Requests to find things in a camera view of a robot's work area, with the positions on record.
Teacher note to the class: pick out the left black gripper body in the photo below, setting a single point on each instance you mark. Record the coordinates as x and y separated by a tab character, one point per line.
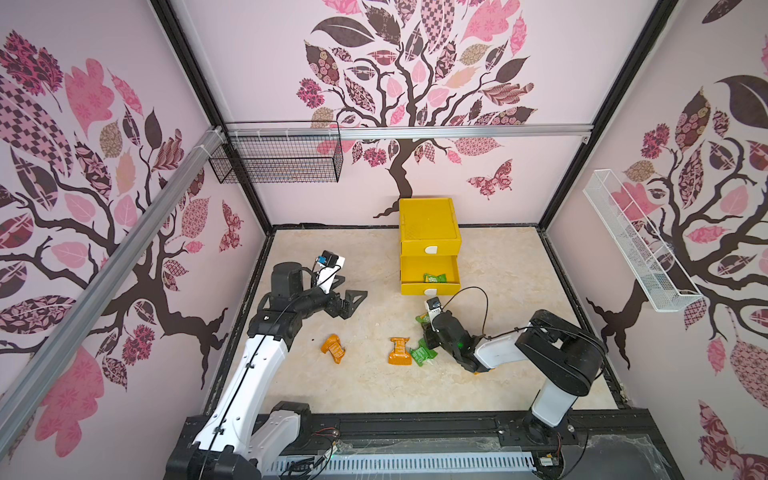
333	309

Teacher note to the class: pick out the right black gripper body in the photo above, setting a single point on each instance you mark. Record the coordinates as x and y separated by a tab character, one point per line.
438	324

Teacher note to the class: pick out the yellow plastic drawer cabinet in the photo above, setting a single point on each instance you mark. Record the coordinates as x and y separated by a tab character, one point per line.
430	242

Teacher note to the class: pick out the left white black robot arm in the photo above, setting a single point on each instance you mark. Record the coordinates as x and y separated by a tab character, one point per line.
231	444

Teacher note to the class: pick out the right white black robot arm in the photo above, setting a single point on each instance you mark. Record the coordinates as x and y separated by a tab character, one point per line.
569	357

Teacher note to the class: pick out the orange cookie packet centre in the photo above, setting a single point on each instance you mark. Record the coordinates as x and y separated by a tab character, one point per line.
400	355

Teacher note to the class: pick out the orange cookie packet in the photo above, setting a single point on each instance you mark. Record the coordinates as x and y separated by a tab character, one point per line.
333	346
400	355

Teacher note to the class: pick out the orange cookie packet left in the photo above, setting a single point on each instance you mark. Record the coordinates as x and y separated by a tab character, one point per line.
333	346

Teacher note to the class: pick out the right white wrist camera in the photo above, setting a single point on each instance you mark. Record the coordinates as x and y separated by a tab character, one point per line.
433	308

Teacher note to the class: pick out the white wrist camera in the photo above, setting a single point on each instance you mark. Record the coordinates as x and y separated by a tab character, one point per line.
327	264
433	308

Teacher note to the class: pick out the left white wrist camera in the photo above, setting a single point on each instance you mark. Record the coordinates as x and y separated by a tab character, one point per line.
327	264

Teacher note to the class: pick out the white slotted cable duct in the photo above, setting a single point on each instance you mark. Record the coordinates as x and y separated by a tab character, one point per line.
391	466

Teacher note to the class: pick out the black wire basket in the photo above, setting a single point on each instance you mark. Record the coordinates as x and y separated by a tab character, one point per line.
271	152

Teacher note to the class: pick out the aluminium rail back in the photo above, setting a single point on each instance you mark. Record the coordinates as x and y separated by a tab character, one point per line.
408	130

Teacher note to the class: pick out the aluminium rail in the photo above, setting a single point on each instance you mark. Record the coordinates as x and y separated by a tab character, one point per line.
38	376
408	130

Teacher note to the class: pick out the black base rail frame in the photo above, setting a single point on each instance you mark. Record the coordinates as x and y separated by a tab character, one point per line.
591	444

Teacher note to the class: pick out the white wire shelf basket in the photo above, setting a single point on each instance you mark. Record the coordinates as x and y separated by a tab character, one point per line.
664	281

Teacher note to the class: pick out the aluminium rail left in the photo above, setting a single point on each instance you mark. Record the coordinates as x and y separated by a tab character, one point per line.
38	376

